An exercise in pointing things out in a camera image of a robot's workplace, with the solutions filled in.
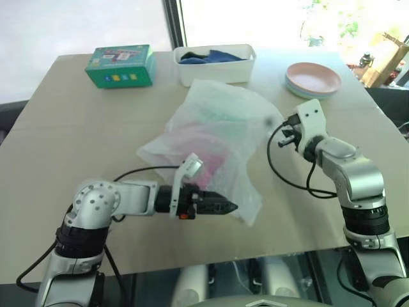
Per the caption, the brown cardboard box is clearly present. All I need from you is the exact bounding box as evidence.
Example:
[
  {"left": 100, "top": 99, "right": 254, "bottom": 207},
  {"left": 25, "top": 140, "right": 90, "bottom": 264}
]
[{"left": 362, "top": 31, "right": 409, "bottom": 89}]

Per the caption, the light blue plate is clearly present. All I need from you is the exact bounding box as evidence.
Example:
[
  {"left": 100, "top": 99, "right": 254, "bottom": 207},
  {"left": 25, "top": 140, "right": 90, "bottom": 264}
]
[{"left": 285, "top": 72, "right": 341, "bottom": 97}]

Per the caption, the dark furniture edge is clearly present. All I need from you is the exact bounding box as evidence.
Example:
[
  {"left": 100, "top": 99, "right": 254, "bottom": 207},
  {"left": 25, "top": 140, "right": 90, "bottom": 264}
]
[{"left": 0, "top": 100, "right": 30, "bottom": 142}]

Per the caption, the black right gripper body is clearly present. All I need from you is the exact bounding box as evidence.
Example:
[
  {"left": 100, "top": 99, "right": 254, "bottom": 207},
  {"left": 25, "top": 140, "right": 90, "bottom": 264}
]
[{"left": 281, "top": 123, "right": 304, "bottom": 152}]

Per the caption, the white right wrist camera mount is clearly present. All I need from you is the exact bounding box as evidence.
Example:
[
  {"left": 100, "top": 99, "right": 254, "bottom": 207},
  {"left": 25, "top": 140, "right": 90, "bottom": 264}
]
[{"left": 295, "top": 98, "right": 328, "bottom": 152}]

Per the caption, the pink plastic bag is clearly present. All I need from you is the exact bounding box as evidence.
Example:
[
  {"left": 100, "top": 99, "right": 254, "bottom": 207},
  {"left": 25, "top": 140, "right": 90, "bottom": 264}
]
[{"left": 169, "top": 125, "right": 231, "bottom": 193}]

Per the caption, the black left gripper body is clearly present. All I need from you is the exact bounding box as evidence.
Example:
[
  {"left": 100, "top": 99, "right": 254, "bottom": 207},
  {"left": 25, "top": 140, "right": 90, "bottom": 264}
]
[{"left": 178, "top": 183, "right": 205, "bottom": 221}]

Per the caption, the translucent bubble plastic bag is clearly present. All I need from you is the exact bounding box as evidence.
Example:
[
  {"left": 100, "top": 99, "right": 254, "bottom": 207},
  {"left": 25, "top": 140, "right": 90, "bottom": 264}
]
[{"left": 136, "top": 79, "right": 284, "bottom": 228}]

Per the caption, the light green plate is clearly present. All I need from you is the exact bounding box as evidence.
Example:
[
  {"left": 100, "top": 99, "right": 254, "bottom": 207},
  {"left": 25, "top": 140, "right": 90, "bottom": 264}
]
[{"left": 287, "top": 83, "right": 339, "bottom": 100}]

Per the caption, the dark bottle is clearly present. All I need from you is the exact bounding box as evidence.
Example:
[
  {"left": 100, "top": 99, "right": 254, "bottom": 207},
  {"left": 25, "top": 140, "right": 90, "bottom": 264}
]
[{"left": 359, "top": 51, "right": 375, "bottom": 68}]

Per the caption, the black cloth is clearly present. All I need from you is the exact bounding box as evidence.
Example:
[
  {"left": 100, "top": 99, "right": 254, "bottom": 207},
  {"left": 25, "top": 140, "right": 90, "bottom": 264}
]
[{"left": 178, "top": 50, "right": 209, "bottom": 63}]

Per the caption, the grey robot torso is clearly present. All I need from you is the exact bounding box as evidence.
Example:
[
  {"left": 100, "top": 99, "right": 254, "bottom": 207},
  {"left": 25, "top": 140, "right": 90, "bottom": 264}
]
[{"left": 203, "top": 294, "right": 324, "bottom": 307}]

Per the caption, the white plastic storage bin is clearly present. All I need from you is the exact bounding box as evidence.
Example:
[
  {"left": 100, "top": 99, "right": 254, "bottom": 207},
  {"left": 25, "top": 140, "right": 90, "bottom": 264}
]
[{"left": 173, "top": 43, "right": 258, "bottom": 88}]

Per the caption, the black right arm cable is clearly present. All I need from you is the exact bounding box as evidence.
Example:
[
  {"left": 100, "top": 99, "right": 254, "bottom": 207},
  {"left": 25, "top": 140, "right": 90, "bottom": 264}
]
[{"left": 266, "top": 115, "right": 340, "bottom": 199}]

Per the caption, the blue cloth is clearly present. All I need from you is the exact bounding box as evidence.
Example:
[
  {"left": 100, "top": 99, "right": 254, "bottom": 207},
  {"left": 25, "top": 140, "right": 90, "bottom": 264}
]
[{"left": 179, "top": 48, "right": 246, "bottom": 65}]

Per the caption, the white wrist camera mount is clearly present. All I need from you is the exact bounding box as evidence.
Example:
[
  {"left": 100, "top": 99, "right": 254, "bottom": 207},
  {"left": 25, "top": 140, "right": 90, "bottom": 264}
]
[
  {"left": 295, "top": 98, "right": 328, "bottom": 152},
  {"left": 169, "top": 153, "right": 205, "bottom": 220}
]

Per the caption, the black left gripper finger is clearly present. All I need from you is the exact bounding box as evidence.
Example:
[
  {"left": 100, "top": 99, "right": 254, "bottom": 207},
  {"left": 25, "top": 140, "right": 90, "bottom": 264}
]
[
  {"left": 199, "top": 204, "right": 238, "bottom": 216},
  {"left": 199, "top": 190, "right": 239, "bottom": 208}
]

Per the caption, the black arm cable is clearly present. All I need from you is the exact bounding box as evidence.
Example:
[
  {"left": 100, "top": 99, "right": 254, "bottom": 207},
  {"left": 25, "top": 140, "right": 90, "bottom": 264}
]
[
  {"left": 111, "top": 165, "right": 181, "bottom": 184},
  {"left": 266, "top": 115, "right": 340, "bottom": 199},
  {"left": 15, "top": 204, "right": 124, "bottom": 294}
]

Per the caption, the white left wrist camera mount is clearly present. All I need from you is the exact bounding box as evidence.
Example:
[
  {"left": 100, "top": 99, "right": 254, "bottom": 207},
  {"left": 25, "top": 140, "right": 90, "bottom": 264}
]
[{"left": 169, "top": 153, "right": 205, "bottom": 220}]

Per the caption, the light green plastic bag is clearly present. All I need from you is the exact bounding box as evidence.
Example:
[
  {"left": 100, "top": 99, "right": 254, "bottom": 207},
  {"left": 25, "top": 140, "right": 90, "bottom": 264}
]
[{"left": 197, "top": 104, "right": 257, "bottom": 151}]

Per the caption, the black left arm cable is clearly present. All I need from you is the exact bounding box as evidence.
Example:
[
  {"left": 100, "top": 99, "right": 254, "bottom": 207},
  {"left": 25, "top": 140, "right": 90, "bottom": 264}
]
[
  {"left": 15, "top": 204, "right": 124, "bottom": 294},
  {"left": 111, "top": 165, "right": 181, "bottom": 184}
]

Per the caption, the silver rounded robot leg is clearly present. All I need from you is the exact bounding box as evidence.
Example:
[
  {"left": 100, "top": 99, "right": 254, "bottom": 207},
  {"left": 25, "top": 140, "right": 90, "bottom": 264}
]
[
  {"left": 171, "top": 264, "right": 209, "bottom": 307},
  {"left": 262, "top": 255, "right": 302, "bottom": 302}
]

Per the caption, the green cardboard box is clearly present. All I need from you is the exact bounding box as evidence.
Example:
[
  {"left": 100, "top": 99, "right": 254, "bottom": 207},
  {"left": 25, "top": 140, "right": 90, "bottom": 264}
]
[{"left": 84, "top": 43, "right": 157, "bottom": 91}]

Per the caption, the dark window frame post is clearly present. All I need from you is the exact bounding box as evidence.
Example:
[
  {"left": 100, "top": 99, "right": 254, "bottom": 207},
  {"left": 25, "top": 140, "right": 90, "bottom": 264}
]
[{"left": 162, "top": 0, "right": 188, "bottom": 51}]

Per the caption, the pink plate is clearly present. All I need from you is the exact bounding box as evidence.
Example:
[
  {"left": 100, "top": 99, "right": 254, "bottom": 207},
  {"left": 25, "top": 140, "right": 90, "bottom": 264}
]
[{"left": 286, "top": 62, "right": 343, "bottom": 93}]

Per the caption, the black furniture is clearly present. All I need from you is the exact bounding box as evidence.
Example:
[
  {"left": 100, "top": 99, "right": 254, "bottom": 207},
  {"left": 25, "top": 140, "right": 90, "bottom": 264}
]
[{"left": 365, "top": 85, "right": 409, "bottom": 129}]

